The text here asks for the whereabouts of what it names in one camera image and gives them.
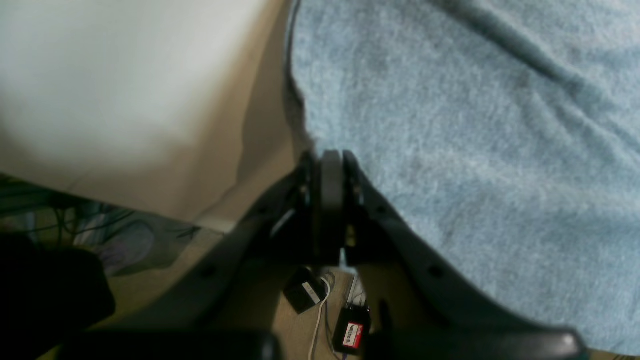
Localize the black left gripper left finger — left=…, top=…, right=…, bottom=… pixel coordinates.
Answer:
left=57, top=153, right=321, bottom=360

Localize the grey t-shirt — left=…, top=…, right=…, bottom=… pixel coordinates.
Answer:
left=288, top=0, right=640, bottom=356

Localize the white thin cable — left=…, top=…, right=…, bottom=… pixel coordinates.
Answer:
left=307, top=275, right=333, bottom=360

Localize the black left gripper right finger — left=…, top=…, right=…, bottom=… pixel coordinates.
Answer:
left=343, top=151, right=588, bottom=360

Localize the grey power adapter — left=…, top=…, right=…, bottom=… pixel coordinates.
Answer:
left=282, top=266, right=329, bottom=315

